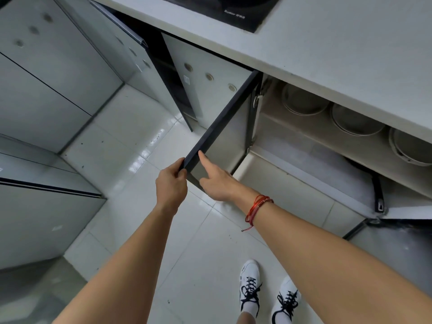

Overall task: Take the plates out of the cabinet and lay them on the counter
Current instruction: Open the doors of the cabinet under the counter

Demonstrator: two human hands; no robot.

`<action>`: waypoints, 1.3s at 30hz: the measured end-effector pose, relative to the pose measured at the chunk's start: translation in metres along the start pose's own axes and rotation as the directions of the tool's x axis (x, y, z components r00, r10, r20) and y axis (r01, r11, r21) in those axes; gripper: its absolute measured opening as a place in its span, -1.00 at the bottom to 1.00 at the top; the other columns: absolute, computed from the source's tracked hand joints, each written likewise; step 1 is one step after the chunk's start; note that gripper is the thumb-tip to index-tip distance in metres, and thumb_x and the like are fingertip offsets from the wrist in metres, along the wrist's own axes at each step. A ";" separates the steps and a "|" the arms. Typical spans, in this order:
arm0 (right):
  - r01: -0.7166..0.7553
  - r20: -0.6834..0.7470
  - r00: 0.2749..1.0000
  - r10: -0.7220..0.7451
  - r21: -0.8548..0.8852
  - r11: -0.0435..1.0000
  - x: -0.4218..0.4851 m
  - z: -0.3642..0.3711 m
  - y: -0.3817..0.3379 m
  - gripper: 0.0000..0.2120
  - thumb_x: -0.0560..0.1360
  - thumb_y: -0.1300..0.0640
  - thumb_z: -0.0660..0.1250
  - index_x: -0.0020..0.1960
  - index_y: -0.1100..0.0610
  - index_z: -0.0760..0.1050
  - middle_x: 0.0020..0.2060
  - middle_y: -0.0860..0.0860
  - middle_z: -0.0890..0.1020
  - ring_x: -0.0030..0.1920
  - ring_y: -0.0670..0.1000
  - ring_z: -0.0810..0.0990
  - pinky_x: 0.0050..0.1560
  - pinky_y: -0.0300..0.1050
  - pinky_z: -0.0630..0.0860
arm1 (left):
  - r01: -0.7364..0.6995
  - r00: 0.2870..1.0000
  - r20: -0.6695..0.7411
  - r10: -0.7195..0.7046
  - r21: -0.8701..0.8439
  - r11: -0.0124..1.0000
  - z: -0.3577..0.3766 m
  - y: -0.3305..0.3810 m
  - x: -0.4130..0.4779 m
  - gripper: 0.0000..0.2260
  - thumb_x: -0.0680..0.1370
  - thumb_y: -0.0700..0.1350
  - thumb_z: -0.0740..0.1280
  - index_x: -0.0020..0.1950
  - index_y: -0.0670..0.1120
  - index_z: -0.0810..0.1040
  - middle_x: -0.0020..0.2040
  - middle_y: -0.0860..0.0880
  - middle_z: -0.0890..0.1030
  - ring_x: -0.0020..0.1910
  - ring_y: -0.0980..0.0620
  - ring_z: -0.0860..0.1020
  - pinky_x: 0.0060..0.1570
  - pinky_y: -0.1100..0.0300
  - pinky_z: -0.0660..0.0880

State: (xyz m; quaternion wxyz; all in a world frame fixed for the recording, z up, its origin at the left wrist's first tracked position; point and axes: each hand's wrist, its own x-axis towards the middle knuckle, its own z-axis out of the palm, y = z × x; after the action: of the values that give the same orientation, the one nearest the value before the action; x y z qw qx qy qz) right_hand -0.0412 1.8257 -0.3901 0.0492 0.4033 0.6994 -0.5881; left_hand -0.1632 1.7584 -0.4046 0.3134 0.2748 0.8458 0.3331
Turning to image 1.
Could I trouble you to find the black glass gas stove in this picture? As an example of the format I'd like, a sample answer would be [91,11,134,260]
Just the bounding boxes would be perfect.
[153,0,284,33]

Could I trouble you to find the person's left hand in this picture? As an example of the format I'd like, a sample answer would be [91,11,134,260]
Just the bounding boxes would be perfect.
[155,157,189,217]

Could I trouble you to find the red string bracelet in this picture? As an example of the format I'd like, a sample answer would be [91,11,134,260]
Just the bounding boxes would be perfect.
[241,194,275,233]

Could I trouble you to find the black pan with long handle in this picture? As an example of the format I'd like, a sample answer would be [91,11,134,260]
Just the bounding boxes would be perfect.
[344,157,385,214]

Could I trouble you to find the white plate pink green flowers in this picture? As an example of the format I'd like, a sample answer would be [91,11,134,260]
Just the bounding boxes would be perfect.
[330,103,386,136]

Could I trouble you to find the person's right forearm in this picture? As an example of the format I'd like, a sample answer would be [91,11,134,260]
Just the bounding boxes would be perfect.
[249,198,432,324]

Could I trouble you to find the person's left forearm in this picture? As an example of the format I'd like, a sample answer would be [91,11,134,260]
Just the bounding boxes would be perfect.
[53,205,179,324]

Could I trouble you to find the person's right white sneaker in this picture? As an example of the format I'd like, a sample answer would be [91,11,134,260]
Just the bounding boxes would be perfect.
[271,275,303,324]

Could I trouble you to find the person's white sneaker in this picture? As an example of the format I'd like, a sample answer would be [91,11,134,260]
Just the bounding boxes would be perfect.
[238,259,263,318]
[271,275,303,324]

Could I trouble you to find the white plate blue orange flowers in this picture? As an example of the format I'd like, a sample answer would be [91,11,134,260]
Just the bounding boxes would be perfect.
[282,82,331,116]

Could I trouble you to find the person's left white sneaker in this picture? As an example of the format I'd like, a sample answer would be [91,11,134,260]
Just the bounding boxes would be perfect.
[238,259,263,318]

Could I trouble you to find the black-edged ajar door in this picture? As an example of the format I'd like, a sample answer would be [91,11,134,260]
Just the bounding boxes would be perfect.
[54,0,195,132]

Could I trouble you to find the black-framed glass cabinet door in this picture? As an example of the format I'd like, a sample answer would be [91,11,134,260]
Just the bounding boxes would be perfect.
[178,70,263,194]
[342,217,432,297]

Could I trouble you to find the beige cabinet shelf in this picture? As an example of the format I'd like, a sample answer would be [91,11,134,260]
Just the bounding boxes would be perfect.
[260,81,432,208]

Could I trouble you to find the white plate faint pink print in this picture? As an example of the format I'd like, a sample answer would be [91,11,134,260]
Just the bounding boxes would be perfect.
[388,127,432,167]

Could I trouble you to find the white speckled countertop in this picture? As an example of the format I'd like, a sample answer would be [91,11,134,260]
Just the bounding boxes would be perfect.
[87,0,432,144]

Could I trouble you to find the person's right hand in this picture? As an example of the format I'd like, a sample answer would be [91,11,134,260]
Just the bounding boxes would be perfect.
[198,150,253,209]

